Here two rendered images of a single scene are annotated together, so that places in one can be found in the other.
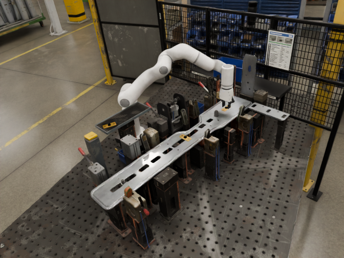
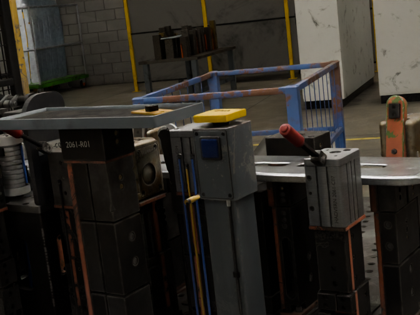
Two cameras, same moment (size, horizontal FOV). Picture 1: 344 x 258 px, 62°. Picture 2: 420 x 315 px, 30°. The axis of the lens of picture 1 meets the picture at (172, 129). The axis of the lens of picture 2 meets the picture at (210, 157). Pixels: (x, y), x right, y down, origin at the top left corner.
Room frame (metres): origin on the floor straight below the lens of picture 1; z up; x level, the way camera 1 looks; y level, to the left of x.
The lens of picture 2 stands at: (1.73, 1.66, 1.31)
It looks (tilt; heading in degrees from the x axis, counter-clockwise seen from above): 11 degrees down; 257
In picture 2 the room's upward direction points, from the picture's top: 6 degrees counter-clockwise
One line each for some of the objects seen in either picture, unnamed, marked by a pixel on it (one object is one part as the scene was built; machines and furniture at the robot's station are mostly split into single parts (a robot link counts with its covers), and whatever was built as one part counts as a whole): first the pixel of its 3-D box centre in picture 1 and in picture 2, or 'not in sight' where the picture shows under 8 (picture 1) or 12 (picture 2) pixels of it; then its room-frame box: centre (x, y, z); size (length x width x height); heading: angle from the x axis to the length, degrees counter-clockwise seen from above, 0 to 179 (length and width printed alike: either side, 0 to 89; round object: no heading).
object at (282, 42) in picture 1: (279, 49); not in sight; (2.13, -0.90, 1.30); 0.23 x 0.02 x 0.31; 42
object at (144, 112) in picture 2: (109, 124); (152, 109); (1.53, 0.40, 1.17); 0.08 x 0.04 x 0.01; 111
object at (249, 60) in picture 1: (248, 76); not in sight; (2.01, -0.63, 1.17); 0.12 x 0.01 x 0.34; 42
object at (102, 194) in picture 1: (184, 140); (135, 162); (1.51, -0.07, 1.00); 1.38 x 0.22 x 0.02; 132
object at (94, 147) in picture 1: (99, 164); (235, 260); (1.44, 0.50, 0.92); 0.08 x 0.08 x 0.44; 42
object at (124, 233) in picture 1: (114, 211); (399, 247); (1.10, 0.38, 0.84); 0.18 x 0.06 x 0.29; 42
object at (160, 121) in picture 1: (163, 142); (84, 235); (1.65, 0.07, 0.89); 0.13 x 0.11 x 0.38; 42
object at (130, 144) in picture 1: (134, 163); (211, 232); (1.43, 0.27, 0.90); 0.13 x 0.10 x 0.41; 42
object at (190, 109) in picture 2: (123, 116); (93, 116); (1.62, 0.31, 1.16); 0.37 x 0.14 x 0.02; 132
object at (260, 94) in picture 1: (259, 111); not in sight; (1.93, -0.72, 0.88); 0.08 x 0.08 x 0.36; 42
